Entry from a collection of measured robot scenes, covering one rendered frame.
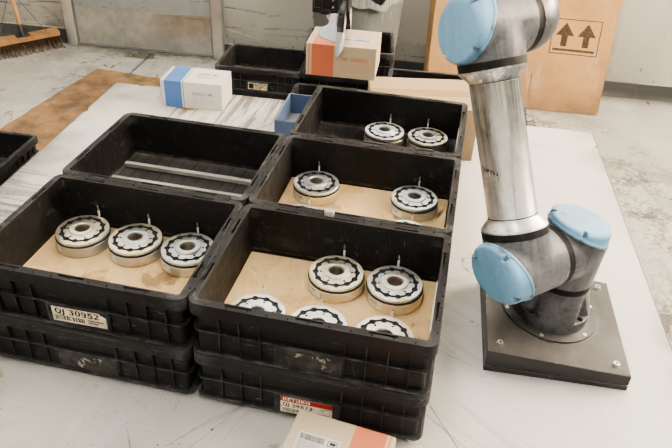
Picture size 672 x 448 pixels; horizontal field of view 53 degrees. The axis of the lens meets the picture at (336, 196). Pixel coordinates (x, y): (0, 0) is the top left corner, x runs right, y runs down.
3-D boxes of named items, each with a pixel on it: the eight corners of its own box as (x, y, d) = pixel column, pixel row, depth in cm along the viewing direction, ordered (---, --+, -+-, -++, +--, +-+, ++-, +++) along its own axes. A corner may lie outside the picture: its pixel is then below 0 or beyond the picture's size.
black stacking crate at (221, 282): (443, 284, 130) (451, 237, 124) (428, 403, 106) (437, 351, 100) (248, 251, 136) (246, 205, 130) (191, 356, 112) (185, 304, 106)
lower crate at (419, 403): (437, 326, 136) (445, 280, 130) (421, 448, 111) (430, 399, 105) (249, 292, 143) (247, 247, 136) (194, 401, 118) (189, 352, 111)
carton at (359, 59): (379, 62, 164) (381, 32, 160) (374, 80, 154) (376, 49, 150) (314, 55, 166) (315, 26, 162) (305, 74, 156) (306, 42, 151)
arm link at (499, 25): (580, 291, 119) (541, -25, 110) (519, 318, 112) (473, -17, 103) (529, 280, 129) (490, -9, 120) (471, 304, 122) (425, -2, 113)
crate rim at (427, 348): (451, 244, 125) (452, 234, 124) (436, 360, 100) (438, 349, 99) (246, 212, 131) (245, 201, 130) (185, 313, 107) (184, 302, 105)
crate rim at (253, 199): (460, 167, 150) (462, 157, 149) (451, 244, 125) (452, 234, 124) (287, 142, 156) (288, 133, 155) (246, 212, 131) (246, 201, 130)
